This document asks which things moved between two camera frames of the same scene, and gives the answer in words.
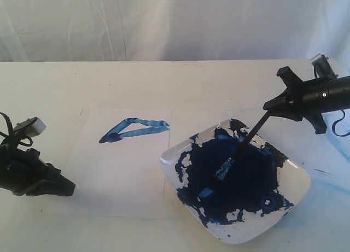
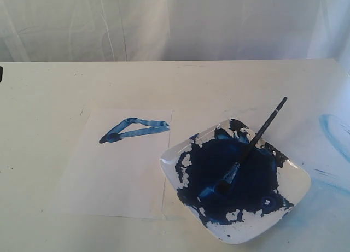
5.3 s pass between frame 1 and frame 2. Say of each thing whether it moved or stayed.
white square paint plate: stayed
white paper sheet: stayed
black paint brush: moved
